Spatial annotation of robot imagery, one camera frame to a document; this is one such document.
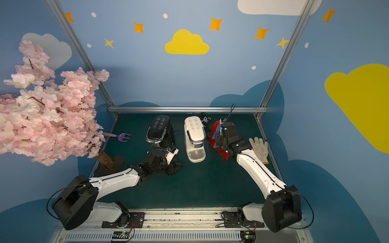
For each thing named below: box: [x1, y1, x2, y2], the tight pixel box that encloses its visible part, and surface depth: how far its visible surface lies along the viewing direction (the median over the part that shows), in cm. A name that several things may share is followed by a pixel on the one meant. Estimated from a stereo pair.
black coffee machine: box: [145, 114, 175, 148], surface depth 85 cm
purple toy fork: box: [102, 132, 132, 143], surface depth 109 cm
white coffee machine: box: [183, 115, 207, 164], surface depth 87 cm
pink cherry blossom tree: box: [0, 39, 115, 170], surface depth 53 cm
